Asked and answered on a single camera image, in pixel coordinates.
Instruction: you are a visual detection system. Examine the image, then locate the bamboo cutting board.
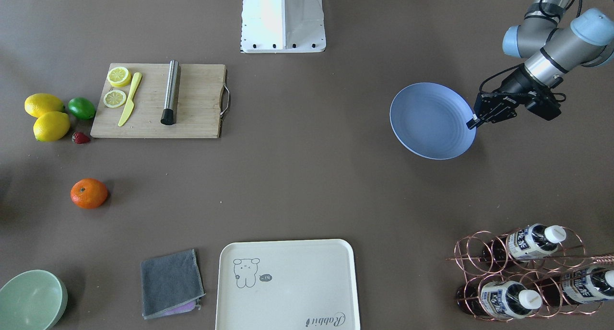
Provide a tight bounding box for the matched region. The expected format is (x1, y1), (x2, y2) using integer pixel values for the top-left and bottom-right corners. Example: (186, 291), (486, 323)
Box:
(91, 63), (227, 139)

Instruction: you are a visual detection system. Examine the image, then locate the upper yellow lemon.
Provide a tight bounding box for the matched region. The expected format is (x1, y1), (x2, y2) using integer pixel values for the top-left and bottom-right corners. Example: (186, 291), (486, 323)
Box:
(24, 93), (65, 118)

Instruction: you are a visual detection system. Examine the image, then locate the lower tea bottle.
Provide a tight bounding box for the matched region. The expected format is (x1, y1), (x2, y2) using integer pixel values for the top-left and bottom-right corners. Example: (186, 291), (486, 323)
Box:
(540, 266), (614, 306)
(456, 281), (543, 321)

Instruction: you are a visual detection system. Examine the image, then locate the tea bottle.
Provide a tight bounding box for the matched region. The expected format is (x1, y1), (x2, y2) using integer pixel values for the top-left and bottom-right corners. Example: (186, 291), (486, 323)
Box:
(456, 281), (543, 321)
(481, 224), (567, 267)
(540, 266), (614, 306)

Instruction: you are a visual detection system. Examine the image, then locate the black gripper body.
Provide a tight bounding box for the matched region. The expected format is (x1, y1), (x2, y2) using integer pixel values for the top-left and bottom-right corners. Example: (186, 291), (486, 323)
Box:
(474, 66), (540, 124)

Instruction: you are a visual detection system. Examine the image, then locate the yellow plastic knife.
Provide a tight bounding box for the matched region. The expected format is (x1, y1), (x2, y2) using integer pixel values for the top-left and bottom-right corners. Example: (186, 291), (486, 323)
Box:
(117, 72), (142, 127)

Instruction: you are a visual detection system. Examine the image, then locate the grey folded cloth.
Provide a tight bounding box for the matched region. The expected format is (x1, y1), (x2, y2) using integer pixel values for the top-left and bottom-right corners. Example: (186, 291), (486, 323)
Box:
(140, 248), (205, 320)

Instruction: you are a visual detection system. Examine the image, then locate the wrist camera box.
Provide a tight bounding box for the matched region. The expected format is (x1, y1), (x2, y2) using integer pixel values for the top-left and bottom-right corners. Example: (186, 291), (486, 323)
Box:
(524, 89), (562, 121)

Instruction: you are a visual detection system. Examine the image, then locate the red strawberry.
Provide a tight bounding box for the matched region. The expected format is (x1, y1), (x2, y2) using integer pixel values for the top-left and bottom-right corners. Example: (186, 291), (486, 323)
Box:
(71, 131), (91, 144)

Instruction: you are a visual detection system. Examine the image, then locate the orange tangerine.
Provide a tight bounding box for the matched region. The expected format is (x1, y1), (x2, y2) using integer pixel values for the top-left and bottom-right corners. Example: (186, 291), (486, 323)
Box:
(70, 178), (109, 209)

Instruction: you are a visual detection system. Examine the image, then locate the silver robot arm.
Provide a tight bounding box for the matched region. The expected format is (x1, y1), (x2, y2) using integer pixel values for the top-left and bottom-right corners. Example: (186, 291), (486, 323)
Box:
(467, 0), (614, 130)

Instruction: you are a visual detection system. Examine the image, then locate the steel cylinder black cap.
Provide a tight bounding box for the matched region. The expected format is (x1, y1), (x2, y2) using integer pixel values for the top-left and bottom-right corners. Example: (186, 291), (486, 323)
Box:
(160, 59), (181, 125)

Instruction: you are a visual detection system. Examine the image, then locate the thick lemon half slice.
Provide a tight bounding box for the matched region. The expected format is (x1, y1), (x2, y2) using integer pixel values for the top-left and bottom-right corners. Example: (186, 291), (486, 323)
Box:
(106, 66), (132, 87)

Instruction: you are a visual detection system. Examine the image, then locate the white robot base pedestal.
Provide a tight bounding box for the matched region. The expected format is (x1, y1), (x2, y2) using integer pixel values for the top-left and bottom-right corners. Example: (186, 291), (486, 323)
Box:
(240, 0), (327, 53)

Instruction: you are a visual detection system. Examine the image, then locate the blue plate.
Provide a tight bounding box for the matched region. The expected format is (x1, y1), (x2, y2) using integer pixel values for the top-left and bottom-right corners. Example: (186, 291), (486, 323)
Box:
(390, 82), (476, 160)

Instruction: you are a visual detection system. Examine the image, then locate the top tea bottle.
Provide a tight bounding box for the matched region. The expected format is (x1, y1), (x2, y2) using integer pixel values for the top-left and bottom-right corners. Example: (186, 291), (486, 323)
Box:
(481, 224), (567, 267)

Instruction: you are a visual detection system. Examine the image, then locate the yellow lemon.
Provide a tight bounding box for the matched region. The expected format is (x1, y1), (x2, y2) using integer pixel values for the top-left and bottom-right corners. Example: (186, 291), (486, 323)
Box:
(33, 111), (71, 142)
(24, 93), (65, 118)

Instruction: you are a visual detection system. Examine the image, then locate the mint green bowl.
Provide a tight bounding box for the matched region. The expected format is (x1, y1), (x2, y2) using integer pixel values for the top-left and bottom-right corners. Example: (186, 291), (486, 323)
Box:
(0, 270), (68, 330)

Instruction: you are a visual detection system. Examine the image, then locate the cream rabbit tray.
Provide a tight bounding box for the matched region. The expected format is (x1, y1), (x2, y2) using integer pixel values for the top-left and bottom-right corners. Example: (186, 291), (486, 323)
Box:
(215, 239), (361, 330)

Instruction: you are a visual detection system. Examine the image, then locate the lower yellow lemon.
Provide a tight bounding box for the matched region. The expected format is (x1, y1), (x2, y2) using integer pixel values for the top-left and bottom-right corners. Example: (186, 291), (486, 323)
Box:
(33, 111), (71, 142)

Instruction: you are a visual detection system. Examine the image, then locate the green lime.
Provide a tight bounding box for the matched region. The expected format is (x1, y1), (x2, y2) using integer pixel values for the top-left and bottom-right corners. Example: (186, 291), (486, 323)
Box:
(68, 97), (96, 120)

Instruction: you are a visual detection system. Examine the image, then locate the thin lemon slice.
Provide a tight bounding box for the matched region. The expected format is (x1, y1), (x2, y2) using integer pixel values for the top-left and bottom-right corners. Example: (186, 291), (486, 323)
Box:
(103, 89), (127, 108)

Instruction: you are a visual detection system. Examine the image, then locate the copper wire bottle rack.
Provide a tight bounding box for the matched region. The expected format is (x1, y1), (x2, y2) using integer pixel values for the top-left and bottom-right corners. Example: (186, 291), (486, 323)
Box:
(452, 226), (613, 322)

